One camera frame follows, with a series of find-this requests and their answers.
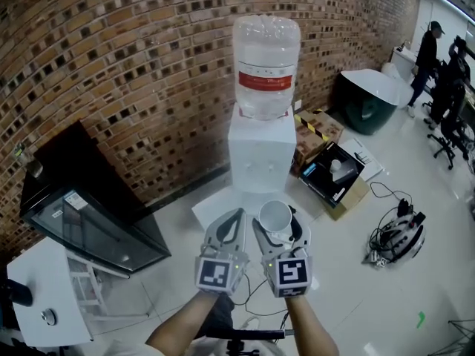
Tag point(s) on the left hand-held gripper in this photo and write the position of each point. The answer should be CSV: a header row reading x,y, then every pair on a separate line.
x,y
217,273

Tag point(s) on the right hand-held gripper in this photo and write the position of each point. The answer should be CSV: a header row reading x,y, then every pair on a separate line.
x,y
291,274

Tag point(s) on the white cup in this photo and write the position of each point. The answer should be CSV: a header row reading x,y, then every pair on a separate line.
x,y
275,215

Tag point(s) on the white water dispenser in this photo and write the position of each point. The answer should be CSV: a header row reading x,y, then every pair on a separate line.
x,y
259,150

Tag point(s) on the person's right forearm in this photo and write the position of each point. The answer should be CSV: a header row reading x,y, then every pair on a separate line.
x,y
310,328

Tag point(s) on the person's left forearm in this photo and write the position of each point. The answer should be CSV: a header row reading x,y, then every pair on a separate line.
x,y
185,325

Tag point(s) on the white panel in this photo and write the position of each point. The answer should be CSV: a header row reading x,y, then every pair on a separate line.
x,y
211,210

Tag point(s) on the white low cabinet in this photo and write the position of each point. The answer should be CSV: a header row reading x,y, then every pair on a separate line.
x,y
404,63

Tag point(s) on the black product box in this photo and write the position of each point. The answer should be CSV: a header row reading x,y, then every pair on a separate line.
x,y
326,176

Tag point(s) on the black stand base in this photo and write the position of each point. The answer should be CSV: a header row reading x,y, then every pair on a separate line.
x,y
248,335

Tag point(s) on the white flat box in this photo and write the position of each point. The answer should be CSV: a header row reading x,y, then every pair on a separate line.
x,y
371,165

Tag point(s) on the cardboard box with striped tape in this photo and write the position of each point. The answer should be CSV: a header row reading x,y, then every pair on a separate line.
x,y
319,128

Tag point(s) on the black glass-door fridge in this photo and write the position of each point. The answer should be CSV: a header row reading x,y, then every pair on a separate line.
x,y
92,221

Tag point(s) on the dark green white tub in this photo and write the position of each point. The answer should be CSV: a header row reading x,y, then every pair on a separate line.
x,y
365,102

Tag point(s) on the clear water bottle red label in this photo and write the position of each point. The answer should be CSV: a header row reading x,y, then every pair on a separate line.
x,y
265,61

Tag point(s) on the white side table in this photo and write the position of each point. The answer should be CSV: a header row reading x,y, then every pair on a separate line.
x,y
41,276

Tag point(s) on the black office chair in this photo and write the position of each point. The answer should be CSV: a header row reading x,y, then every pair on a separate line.
x,y
451,139

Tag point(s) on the round metal knob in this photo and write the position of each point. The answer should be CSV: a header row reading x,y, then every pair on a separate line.
x,y
48,317

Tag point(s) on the glass jar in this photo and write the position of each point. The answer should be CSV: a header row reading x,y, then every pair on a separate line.
x,y
31,163

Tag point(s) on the black tripod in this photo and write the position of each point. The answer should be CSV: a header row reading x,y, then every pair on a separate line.
x,y
465,337

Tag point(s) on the black cylinder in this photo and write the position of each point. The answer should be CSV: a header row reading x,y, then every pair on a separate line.
x,y
16,293

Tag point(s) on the white wall socket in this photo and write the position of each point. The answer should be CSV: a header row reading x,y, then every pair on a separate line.
x,y
298,105

